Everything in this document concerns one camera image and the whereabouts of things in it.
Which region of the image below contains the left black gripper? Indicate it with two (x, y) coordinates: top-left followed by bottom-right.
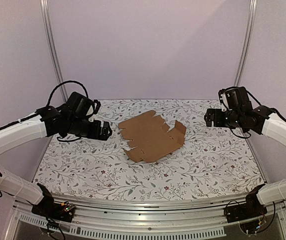
(67, 117), (112, 141)

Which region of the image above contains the brown cardboard box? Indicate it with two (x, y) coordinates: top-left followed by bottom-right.
(118, 110), (187, 163)

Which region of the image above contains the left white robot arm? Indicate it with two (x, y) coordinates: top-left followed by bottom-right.
(0, 92), (112, 217)

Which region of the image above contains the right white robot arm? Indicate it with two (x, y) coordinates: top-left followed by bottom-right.
(204, 86), (286, 218)

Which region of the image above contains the floral patterned table mat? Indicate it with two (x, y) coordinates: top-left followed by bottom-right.
(34, 99), (264, 202)

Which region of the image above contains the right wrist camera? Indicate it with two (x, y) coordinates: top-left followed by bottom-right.
(218, 88), (229, 110)

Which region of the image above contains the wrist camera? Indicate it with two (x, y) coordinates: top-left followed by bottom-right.
(87, 99), (101, 118)
(218, 88), (229, 110)

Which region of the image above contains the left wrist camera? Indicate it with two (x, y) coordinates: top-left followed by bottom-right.
(87, 99), (101, 118)

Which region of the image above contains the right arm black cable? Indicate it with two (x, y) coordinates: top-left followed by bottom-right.
(245, 90), (286, 131)

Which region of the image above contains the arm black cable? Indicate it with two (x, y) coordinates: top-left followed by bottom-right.
(245, 90), (286, 131)
(48, 80), (90, 108)

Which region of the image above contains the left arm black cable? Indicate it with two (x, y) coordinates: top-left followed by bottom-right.
(48, 80), (90, 108)

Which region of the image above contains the front aluminium rail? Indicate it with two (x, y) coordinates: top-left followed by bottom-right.
(4, 195), (286, 240)

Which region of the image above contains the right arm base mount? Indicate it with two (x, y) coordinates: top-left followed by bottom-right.
(224, 184), (267, 223)

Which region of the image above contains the right aluminium frame post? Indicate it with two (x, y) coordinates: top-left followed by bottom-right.
(234, 0), (258, 87)

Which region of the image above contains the aluminium frame post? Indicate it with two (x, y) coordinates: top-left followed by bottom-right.
(39, 0), (68, 104)
(234, 0), (258, 87)

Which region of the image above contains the left aluminium frame post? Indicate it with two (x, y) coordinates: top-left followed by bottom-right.
(39, 0), (68, 104)

